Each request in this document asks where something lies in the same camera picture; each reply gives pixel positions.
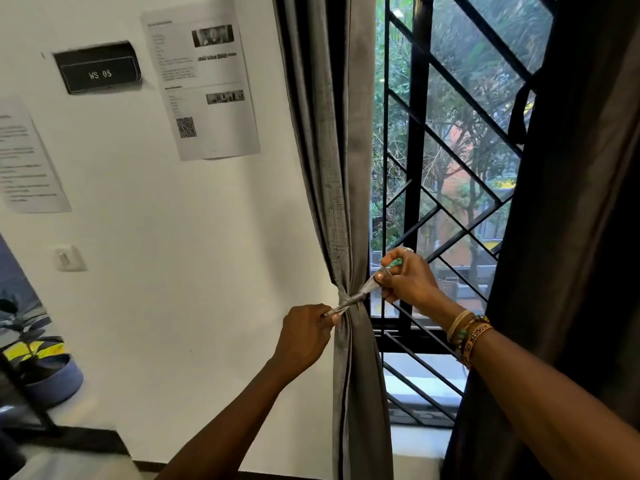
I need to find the person's left hand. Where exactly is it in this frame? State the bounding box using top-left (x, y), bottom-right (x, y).
top-left (272, 303), bottom-right (342, 381)

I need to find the person's right hand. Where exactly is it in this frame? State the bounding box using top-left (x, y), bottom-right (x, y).
top-left (373, 247), bottom-right (463, 327)

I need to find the grey curtain tie strap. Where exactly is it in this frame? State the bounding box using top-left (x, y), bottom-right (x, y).
top-left (321, 258), bottom-right (404, 318)

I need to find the dark brown curtain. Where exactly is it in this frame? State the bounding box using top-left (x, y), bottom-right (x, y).
top-left (0, 429), bottom-right (27, 480)
top-left (439, 0), bottom-right (640, 480)

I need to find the grey curtain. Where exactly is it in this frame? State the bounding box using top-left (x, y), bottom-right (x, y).
top-left (272, 0), bottom-right (396, 480)

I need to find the dark curtain tie strap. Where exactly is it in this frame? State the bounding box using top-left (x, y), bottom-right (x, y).
top-left (507, 82), bottom-right (534, 145)

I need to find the person's right forearm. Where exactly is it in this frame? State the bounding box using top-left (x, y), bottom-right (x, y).
top-left (469, 329), bottom-right (640, 480)

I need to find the person's left forearm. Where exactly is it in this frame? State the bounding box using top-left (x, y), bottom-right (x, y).
top-left (155, 359), bottom-right (301, 480)

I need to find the orange brick building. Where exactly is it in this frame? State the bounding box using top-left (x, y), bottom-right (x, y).
top-left (425, 124), bottom-right (516, 301)

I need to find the printed paper with QR code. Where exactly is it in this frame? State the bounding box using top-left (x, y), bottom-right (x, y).
top-left (141, 2), bottom-right (261, 162)

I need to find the dark leafy potted plant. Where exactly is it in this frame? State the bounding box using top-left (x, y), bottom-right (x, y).
top-left (0, 294), bottom-right (85, 411)

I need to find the yellow flat object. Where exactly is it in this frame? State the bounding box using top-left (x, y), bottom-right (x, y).
top-left (2, 339), bottom-right (66, 363)

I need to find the black WS 05 sign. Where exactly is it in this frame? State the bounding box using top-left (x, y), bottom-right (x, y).
top-left (53, 41), bottom-right (143, 95)

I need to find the green beaded bracelet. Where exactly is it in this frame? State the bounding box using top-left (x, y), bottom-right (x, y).
top-left (452, 314), bottom-right (490, 363)

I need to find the orange woven patterned bracelet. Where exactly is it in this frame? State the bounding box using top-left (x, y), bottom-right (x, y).
top-left (461, 323), bottom-right (493, 371)

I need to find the white wall switch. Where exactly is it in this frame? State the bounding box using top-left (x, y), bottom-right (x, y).
top-left (53, 244), bottom-right (89, 273)

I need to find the white paper wall notice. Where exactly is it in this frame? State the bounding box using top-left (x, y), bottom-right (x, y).
top-left (0, 97), bottom-right (72, 215)

